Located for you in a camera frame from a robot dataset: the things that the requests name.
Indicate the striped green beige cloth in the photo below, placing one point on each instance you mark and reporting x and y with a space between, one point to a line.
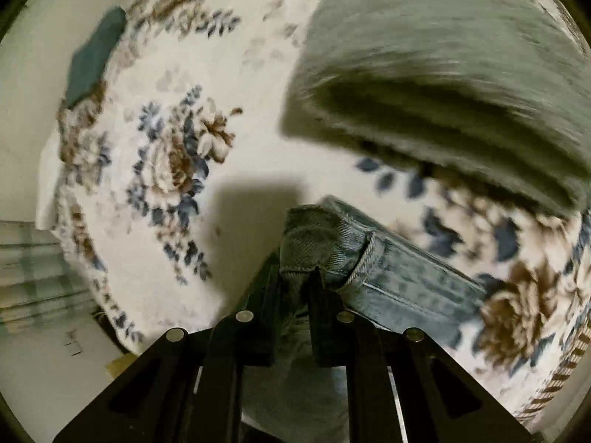
37 287

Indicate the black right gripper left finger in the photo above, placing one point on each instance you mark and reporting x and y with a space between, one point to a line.
187 387

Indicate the floral bed blanket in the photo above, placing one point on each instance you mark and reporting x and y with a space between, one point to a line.
169 184

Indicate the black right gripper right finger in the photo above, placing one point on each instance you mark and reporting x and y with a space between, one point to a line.
402 387

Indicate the blue denim jeans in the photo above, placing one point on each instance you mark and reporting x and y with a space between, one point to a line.
380 275

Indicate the dark green folded cloth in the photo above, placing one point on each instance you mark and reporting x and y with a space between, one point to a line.
88 61

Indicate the grey folded fuzzy garment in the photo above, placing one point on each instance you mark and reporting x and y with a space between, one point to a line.
491 88

